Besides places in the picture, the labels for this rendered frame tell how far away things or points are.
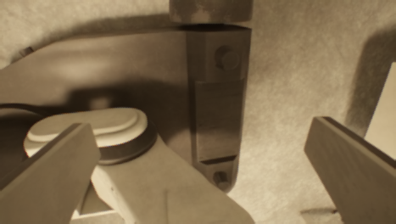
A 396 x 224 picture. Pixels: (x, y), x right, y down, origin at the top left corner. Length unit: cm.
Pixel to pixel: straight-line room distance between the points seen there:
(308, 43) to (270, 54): 15
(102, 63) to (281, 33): 55
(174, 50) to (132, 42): 9
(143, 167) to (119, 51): 25
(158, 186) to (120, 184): 6
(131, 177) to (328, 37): 78
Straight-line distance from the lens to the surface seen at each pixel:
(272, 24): 72
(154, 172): 32
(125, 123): 36
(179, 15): 46
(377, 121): 88
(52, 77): 51
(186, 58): 45
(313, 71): 87
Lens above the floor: 61
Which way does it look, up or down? 59 degrees down
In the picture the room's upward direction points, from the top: 156 degrees clockwise
